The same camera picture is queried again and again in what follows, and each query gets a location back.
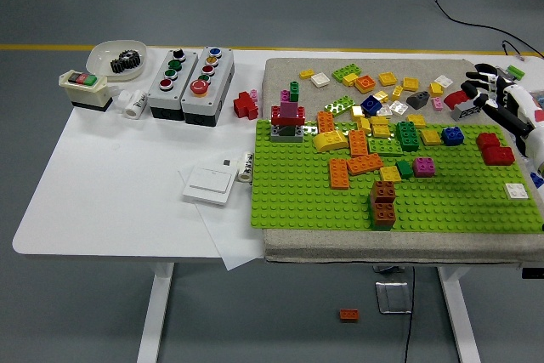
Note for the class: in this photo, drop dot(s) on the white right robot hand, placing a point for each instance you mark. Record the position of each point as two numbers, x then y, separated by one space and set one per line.
523 116

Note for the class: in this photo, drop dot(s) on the grey long brick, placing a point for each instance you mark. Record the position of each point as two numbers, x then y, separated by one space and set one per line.
461 113

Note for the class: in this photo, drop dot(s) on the blue square brick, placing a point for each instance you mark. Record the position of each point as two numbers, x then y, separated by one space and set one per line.
452 135

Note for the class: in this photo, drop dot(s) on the dark green long brick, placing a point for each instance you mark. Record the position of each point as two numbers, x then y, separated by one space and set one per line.
408 135

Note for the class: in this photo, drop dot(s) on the brown square brick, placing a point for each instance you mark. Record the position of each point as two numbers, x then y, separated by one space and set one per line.
382 191
384 214

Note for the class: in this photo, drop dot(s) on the orange small brick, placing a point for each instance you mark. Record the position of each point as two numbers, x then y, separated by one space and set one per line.
365 83

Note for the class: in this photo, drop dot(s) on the green studded baseplate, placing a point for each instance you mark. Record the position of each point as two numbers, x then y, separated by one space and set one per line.
297 193

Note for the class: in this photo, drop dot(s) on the red square brick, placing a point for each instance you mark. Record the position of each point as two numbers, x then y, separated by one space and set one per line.
488 140

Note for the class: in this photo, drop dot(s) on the red long brick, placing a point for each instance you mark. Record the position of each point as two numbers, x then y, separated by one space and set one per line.
499 155

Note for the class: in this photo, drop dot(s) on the small lime brick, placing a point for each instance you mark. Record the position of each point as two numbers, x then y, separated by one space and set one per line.
515 70

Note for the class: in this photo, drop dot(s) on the red rounded brick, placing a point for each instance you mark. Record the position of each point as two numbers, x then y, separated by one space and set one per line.
455 98

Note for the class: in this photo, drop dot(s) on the white square brick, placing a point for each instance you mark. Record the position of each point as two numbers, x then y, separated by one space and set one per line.
516 191

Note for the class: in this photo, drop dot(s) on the white tile brick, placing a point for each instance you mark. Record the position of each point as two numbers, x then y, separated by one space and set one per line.
384 110
398 108
319 80
443 81

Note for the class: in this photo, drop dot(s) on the yellow square brick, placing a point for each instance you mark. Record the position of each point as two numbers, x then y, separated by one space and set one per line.
390 174
381 96
387 78
411 83
435 89
430 137

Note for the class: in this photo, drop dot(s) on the dark grey slope brick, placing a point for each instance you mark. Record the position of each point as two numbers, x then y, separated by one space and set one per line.
418 99

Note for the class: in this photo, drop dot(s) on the yellow flat brick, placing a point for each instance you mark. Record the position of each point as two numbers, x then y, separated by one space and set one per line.
416 120

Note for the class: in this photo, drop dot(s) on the small yellow brick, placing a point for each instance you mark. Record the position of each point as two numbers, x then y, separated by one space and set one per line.
349 79
397 91
307 74

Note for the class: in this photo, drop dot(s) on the small dark green brick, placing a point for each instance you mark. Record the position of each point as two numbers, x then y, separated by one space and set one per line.
404 168

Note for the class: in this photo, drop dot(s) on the lime long brick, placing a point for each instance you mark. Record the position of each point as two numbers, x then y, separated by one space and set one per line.
384 147
340 106
345 70

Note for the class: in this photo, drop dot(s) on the blue brick with circle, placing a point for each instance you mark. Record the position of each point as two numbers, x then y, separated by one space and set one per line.
370 104

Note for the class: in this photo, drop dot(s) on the narrow yellow brick stack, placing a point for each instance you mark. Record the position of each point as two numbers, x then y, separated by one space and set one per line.
359 118

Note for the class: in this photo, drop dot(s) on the orange long brick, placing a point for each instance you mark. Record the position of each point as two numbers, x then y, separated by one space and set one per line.
326 122
365 163
358 143
340 173

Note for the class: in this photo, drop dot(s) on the yellow curved brick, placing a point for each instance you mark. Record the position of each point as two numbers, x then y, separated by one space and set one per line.
330 141

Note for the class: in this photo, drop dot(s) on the narrow green tower brick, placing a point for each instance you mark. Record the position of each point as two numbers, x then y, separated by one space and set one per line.
294 92

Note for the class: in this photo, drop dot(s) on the grey tower base brick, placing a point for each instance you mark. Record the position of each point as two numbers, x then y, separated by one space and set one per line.
287 136

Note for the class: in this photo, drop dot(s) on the small pink tower brick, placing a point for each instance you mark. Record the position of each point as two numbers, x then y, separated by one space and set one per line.
285 96

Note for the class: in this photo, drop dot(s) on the red tower brick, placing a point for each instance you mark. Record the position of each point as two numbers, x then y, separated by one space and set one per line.
276 115

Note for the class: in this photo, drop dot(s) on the red brick cluster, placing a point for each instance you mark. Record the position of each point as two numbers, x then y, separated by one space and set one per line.
243 104

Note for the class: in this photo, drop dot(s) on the clear bag of blue parts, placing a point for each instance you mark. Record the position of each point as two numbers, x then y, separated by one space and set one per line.
540 100

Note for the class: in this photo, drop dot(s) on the grey clear part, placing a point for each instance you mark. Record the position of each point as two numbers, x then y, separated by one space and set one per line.
503 72

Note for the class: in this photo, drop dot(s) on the black under-table box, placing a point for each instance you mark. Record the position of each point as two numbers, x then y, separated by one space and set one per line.
533 273

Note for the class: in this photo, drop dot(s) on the white table leg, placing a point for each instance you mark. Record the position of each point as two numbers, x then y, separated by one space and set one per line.
155 316
459 316

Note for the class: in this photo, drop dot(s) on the metal floor plate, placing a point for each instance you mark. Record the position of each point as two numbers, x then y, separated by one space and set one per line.
393 297

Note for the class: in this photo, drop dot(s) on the white labelled tube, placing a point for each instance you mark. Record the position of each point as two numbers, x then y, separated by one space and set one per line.
245 167

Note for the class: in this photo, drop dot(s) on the grey emergency stop control box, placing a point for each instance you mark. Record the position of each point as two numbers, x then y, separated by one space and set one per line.
222 78

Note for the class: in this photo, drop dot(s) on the white paper sheet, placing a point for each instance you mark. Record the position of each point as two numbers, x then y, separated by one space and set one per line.
231 248

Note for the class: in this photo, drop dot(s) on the grey four-button control box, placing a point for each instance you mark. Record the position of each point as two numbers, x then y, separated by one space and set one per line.
183 78

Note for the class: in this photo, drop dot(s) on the white pipe fitting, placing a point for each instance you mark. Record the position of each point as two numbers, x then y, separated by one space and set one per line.
135 104

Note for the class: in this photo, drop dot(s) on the black gear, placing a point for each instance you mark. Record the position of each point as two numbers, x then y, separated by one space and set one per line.
125 61

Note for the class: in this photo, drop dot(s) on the white bowl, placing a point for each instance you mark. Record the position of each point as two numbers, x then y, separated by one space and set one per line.
100 57

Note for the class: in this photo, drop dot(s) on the grey under-table bracket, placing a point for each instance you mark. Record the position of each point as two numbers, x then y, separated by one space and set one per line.
389 269

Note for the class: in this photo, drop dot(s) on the white wall switch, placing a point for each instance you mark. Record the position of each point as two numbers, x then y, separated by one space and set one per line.
208 186

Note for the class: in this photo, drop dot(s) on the cream red-green switch box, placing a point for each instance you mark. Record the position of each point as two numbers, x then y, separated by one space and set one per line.
85 93

